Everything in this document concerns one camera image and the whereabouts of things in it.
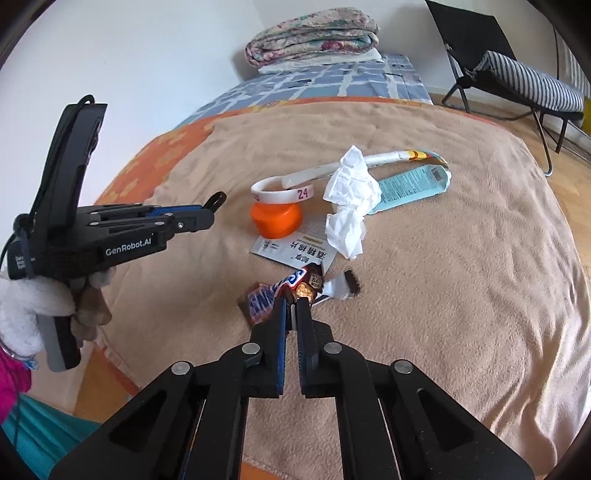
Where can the orange floral bedsheet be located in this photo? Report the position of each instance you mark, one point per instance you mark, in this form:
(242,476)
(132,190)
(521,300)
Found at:
(179,304)

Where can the folded floral quilt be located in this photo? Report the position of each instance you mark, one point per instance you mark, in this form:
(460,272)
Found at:
(342,30)

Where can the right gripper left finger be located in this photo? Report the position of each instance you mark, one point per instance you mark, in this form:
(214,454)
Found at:
(271,335)

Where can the striped cushion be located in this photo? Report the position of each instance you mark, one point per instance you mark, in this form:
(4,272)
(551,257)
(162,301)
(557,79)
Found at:
(531,84)

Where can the long white colourful wrapper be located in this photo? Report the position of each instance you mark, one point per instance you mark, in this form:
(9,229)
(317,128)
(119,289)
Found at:
(372,161)

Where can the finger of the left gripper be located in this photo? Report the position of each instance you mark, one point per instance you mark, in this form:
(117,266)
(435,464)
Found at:
(181,211)
(215,202)

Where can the black folding chair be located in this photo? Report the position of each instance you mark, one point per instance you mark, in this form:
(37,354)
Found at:
(467,36)

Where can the light blue flat packet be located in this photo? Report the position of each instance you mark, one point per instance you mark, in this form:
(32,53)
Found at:
(411,186)

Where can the Snickers bar wrapper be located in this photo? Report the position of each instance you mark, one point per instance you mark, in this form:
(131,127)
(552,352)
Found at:
(258,301)

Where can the teal trousers leg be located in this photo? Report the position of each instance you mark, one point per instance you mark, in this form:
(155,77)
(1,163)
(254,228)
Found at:
(41,434)

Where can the blue checkered bedsheet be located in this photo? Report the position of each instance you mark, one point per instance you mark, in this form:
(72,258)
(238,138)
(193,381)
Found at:
(392,77)

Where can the left hand white glove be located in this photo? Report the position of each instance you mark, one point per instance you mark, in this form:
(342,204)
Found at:
(25,302)

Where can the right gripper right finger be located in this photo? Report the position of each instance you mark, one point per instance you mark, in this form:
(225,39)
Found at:
(315,375)

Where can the beige blanket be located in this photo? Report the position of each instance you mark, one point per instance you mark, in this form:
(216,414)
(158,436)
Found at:
(504,308)

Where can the white tissue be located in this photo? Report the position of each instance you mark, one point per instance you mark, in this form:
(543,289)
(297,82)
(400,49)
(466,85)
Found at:
(353,193)

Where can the orange plastic cap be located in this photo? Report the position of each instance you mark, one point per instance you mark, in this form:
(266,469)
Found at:
(275,221)

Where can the small torn white wrapper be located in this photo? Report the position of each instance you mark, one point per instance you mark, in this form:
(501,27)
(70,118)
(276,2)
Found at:
(342,287)

